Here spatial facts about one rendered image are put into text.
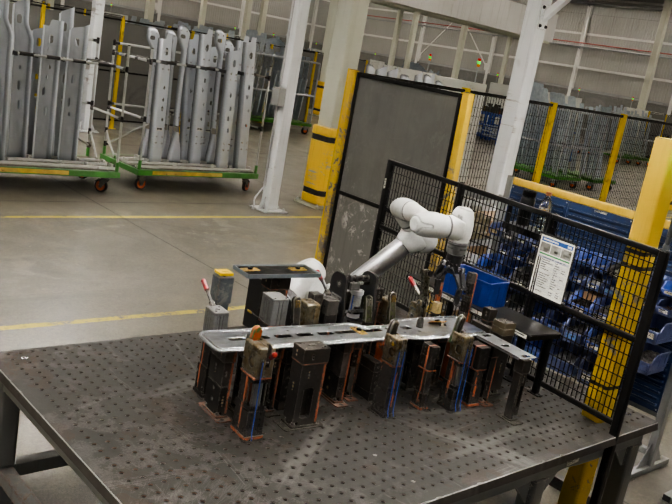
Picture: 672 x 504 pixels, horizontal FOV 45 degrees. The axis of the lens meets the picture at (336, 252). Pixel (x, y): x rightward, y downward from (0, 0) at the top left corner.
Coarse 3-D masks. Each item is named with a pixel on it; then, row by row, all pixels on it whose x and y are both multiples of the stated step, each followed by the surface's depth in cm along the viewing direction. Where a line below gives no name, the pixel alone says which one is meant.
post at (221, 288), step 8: (216, 280) 337; (224, 280) 336; (232, 280) 338; (216, 288) 337; (224, 288) 337; (232, 288) 340; (216, 296) 337; (224, 296) 338; (216, 304) 338; (224, 304) 340
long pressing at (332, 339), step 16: (400, 320) 369; (416, 320) 374; (432, 320) 378; (448, 320) 382; (208, 336) 308; (224, 336) 311; (240, 336) 314; (272, 336) 320; (304, 336) 327; (320, 336) 330; (336, 336) 334; (352, 336) 337; (368, 336) 340; (384, 336) 344; (416, 336) 352; (432, 336) 356; (448, 336) 360; (224, 352) 299
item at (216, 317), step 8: (208, 312) 321; (216, 312) 318; (224, 312) 320; (208, 320) 322; (216, 320) 318; (224, 320) 320; (208, 328) 321; (216, 328) 319; (224, 328) 321; (208, 352) 322; (200, 360) 328; (208, 360) 323; (200, 368) 327; (208, 368) 323; (200, 376) 327; (200, 384) 327; (200, 392) 327
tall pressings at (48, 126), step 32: (0, 0) 872; (0, 32) 879; (32, 32) 942; (64, 32) 967; (0, 64) 889; (32, 64) 955; (64, 64) 978; (0, 96) 896; (32, 96) 964; (64, 96) 959; (0, 128) 904; (32, 128) 972; (64, 128) 972
